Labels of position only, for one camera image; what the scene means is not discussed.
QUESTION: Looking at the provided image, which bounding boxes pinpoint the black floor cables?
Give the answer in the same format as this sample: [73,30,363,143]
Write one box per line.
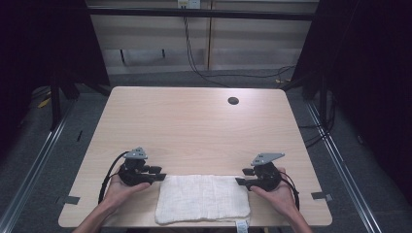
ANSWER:
[297,90,337,150]

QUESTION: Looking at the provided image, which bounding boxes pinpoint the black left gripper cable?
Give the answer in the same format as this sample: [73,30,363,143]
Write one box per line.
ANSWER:
[97,150,131,206]

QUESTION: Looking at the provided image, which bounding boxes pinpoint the person's right hand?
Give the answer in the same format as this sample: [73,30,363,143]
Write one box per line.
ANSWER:
[251,166,297,216]

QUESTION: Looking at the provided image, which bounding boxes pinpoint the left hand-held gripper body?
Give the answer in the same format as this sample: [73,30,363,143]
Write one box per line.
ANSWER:
[117,147,154,187]

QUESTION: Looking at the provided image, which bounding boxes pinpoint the long black hanging cable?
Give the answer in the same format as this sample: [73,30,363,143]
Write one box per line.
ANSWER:
[183,16,296,89]

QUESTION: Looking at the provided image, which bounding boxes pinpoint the dark curtain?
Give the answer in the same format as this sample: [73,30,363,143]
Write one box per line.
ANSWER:
[0,0,111,98]
[280,0,412,198]

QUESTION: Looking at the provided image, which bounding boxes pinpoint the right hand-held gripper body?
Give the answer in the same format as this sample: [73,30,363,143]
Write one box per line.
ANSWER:
[247,151,287,192]

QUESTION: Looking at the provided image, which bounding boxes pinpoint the white cloth towel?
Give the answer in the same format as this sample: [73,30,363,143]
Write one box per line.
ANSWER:
[154,174,253,233]

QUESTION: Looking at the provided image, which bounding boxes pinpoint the metal floor rail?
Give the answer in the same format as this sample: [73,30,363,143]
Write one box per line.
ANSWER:
[0,101,75,232]
[305,100,385,233]

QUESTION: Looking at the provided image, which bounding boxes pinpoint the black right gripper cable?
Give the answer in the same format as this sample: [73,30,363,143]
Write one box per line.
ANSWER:
[280,170,301,212]

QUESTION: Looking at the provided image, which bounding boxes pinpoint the person's left hand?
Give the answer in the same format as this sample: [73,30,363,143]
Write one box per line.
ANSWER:
[106,174,152,209]

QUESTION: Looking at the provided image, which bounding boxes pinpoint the black horizontal frame bar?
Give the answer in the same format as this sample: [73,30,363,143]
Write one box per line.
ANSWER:
[86,7,318,21]

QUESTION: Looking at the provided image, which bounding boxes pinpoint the white wall outlet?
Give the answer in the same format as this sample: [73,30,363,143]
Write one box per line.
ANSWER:
[177,0,202,10]

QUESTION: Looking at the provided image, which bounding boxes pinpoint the grey tape strip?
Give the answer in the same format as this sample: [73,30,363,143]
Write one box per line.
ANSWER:
[310,191,334,202]
[62,195,81,206]

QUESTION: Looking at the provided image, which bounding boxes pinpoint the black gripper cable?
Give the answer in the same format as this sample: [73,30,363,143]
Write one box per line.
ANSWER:
[280,170,301,212]
[97,150,131,206]

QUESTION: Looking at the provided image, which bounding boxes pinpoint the black metal stand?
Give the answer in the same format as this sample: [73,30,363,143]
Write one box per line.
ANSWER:
[49,72,63,131]

